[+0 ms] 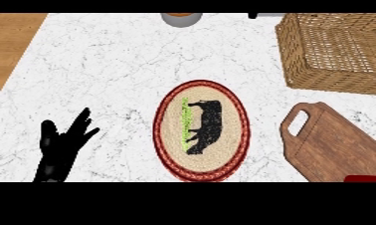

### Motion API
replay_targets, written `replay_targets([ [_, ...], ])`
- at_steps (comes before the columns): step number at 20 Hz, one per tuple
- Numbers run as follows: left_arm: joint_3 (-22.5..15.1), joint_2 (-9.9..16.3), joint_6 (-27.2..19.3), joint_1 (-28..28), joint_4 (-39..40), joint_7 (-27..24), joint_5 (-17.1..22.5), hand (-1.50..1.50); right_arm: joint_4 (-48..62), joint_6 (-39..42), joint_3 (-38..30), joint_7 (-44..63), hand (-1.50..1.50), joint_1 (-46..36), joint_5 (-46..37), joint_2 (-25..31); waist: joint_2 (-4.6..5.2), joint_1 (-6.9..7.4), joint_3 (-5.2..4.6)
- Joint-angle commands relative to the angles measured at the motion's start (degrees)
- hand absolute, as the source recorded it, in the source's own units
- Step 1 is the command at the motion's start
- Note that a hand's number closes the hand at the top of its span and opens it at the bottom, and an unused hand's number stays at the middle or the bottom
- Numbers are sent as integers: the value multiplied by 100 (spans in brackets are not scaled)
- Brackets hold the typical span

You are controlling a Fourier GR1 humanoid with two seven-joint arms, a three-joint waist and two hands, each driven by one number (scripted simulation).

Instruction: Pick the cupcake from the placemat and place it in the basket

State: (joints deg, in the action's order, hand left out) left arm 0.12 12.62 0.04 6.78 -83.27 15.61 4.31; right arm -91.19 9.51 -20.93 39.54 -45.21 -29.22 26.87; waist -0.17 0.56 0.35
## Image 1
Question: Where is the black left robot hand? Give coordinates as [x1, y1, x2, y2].
[33, 107, 102, 183]

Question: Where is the oval woven cow placemat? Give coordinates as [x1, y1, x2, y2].
[152, 79, 252, 183]

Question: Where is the wicker basket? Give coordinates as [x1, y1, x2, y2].
[274, 13, 376, 96]

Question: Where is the grey round pot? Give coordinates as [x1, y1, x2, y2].
[161, 13, 204, 29]

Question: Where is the brown wooden cutting board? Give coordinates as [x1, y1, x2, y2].
[279, 101, 376, 183]

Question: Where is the grey appliance with black part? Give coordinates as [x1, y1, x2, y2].
[246, 13, 288, 20]

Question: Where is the dark red object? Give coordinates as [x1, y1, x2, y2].
[344, 174, 376, 183]

